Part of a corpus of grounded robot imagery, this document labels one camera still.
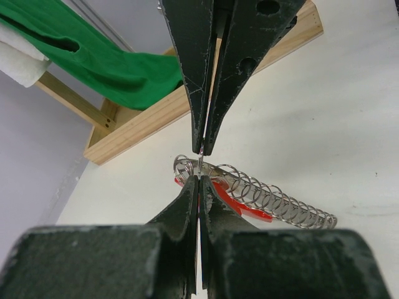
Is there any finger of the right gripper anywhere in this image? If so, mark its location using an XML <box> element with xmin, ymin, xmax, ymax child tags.
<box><xmin>160</xmin><ymin>0</ymin><xmax>216</xmax><ymax>154</ymax></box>
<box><xmin>204</xmin><ymin>1</ymin><xmax>305</xmax><ymax>156</ymax></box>

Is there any white cloth on hanger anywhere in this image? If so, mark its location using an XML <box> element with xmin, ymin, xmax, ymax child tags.
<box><xmin>1</xmin><ymin>24</ymin><xmax>52</xmax><ymax>88</ymax></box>

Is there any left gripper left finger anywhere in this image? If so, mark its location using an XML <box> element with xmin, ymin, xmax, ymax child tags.
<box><xmin>1</xmin><ymin>176</ymin><xmax>199</xmax><ymax>298</ymax></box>

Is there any silver chain keyring red tag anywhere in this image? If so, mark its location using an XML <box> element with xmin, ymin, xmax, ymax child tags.
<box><xmin>173</xmin><ymin>154</ymin><xmax>337</xmax><ymax>229</ymax></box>

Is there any wooden clothes rack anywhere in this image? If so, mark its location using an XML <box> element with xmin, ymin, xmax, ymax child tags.
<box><xmin>35</xmin><ymin>1</ymin><xmax>324</xmax><ymax>165</ymax></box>

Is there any green shirt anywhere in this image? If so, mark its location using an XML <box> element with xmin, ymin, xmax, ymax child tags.
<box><xmin>1</xmin><ymin>1</ymin><xmax>183</xmax><ymax>110</ymax></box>

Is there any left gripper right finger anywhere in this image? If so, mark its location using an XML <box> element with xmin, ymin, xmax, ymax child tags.
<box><xmin>199</xmin><ymin>176</ymin><xmax>390</xmax><ymax>298</ymax></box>

